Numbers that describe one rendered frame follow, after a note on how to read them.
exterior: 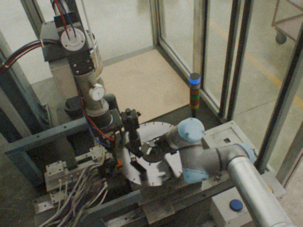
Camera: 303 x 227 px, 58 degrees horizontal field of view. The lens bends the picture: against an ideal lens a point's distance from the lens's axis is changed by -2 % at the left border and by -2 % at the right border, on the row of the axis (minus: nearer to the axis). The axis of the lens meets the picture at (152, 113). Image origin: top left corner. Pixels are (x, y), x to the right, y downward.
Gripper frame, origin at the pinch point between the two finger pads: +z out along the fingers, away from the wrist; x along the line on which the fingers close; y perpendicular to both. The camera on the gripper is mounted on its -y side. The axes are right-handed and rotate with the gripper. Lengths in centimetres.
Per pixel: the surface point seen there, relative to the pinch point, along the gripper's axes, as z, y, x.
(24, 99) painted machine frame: 30, 48, -46
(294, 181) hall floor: 62, -113, 52
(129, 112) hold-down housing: -22.2, 15.7, -13.1
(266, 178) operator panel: -11.9, -33.1, 26.4
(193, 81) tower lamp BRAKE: -10.0, -19.6, -21.7
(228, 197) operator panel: -8.8, -15.2, 27.4
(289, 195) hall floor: 61, -102, 58
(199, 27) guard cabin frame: -3, -39, -50
